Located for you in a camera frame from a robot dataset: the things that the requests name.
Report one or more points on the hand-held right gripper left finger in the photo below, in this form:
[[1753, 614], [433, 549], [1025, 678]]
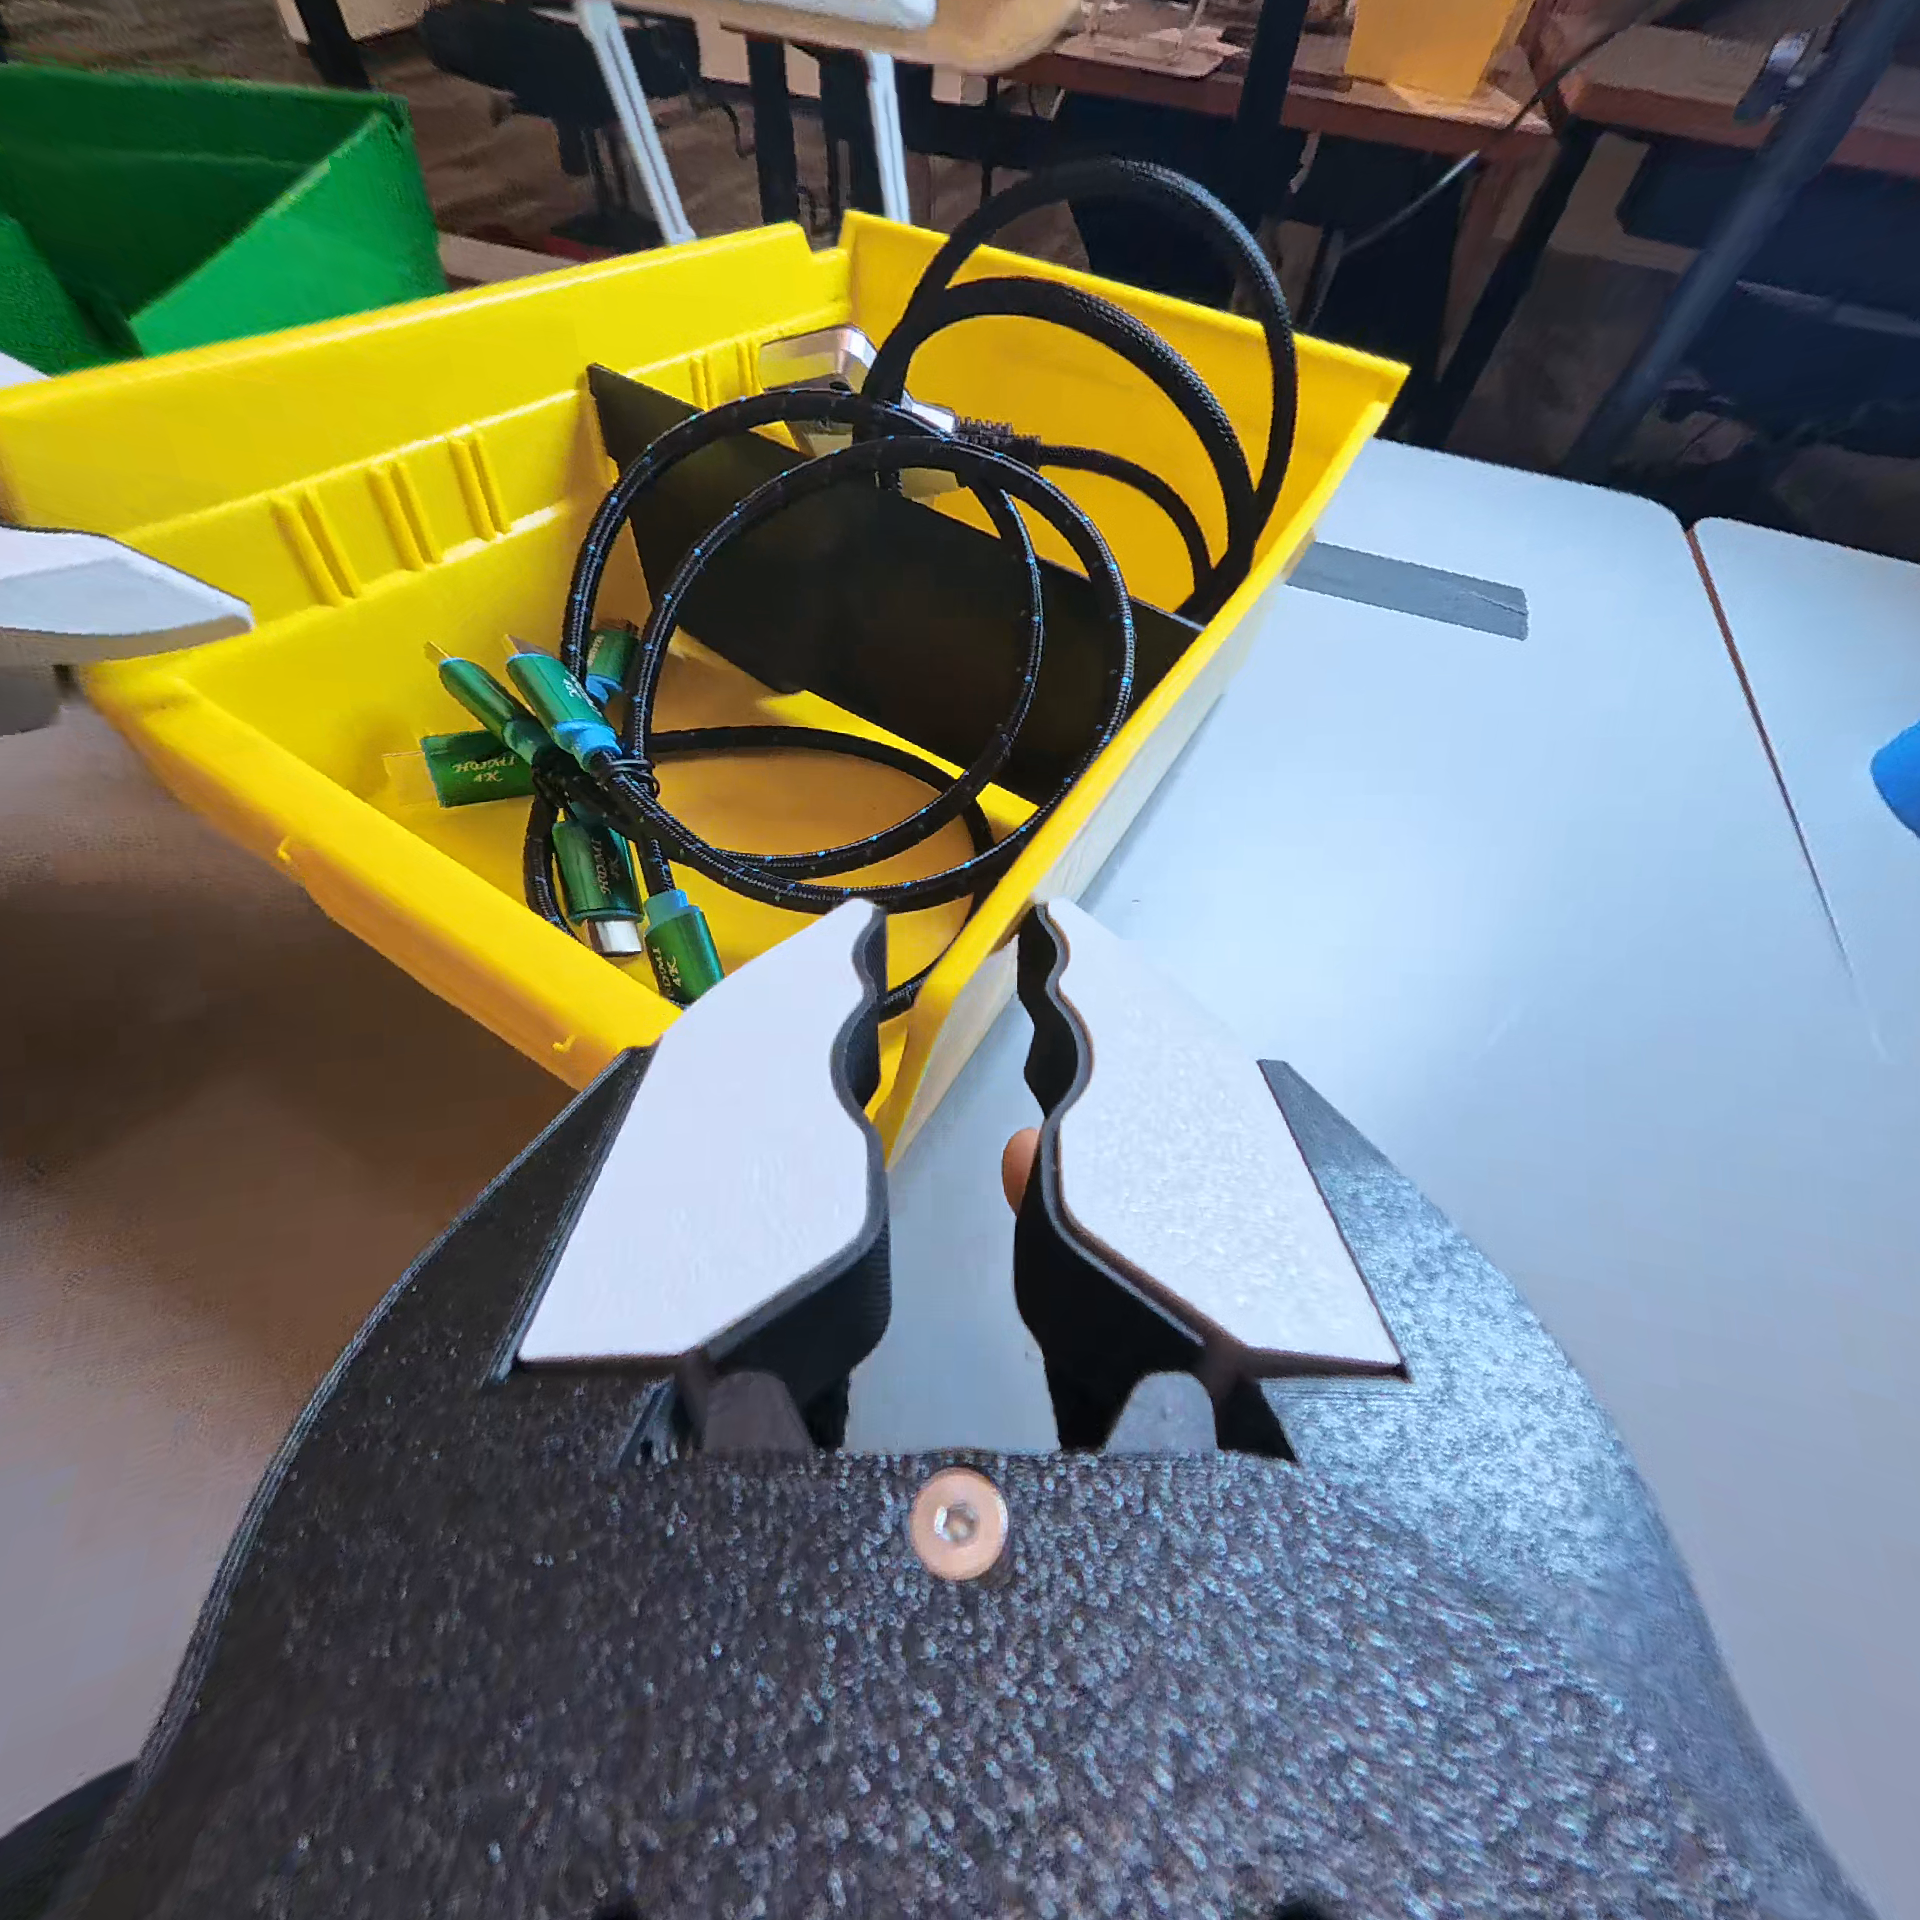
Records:
[[720, 1202]]

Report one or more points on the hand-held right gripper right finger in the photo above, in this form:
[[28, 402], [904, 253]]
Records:
[[1216, 1202]]

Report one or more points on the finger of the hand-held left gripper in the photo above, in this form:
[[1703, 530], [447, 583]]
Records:
[[93, 595]]

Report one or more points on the yellow plastic bin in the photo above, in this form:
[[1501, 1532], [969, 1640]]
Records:
[[301, 451]]

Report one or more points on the grey hdmi hub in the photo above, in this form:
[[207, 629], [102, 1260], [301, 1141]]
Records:
[[856, 376]]

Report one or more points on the green plastic bin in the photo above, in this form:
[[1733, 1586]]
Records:
[[271, 211]]

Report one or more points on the black bin divider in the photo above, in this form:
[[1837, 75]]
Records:
[[872, 603]]

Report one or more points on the grey tape strip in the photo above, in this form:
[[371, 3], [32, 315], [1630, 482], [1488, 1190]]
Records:
[[1411, 594]]

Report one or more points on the small blue object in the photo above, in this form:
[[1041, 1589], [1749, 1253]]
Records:
[[1900, 781]]

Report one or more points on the black metal pole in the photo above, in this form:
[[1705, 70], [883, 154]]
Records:
[[1740, 211]]

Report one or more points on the yellow cardboard tray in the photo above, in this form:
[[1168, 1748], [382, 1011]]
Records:
[[1427, 38]]

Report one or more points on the long wooden desk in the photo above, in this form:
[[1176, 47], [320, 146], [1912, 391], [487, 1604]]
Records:
[[1681, 93]]

